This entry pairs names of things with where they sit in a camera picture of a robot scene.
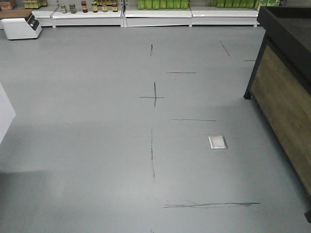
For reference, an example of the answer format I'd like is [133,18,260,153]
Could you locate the metal floor socket plate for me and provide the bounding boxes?
[208,135,228,150]

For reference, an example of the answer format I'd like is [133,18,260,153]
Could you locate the white store shelf unit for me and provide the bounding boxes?
[33,0,258,28]

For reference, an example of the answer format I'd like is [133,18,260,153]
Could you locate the green bottle row centre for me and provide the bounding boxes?
[137,0,189,10]

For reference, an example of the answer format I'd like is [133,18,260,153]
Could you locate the green bottle row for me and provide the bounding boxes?
[137,0,189,10]
[206,0,257,9]

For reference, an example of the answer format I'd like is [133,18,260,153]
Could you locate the small sauce jar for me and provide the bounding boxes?
[102,1,108,12]

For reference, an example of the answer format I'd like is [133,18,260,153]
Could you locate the black wooden display stand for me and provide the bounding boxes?
[243,5,311,223]

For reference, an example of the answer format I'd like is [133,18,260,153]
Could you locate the yellow label sauce jar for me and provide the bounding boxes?
[91,1,98,13]

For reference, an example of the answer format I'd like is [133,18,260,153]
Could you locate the green bottle row right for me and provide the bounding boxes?
[206,0,257,9]

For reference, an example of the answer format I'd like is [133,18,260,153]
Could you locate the dark sauce jar red lid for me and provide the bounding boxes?
[81,0,88,13]

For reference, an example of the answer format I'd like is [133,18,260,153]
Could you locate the glass jar dark contents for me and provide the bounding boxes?
[69,4,77,14]

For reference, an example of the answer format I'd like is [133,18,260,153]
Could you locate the glass jar grey lid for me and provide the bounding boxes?
[61,4,67,14]

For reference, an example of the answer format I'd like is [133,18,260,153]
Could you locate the white box appliance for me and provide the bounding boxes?
[0,10,42,40]

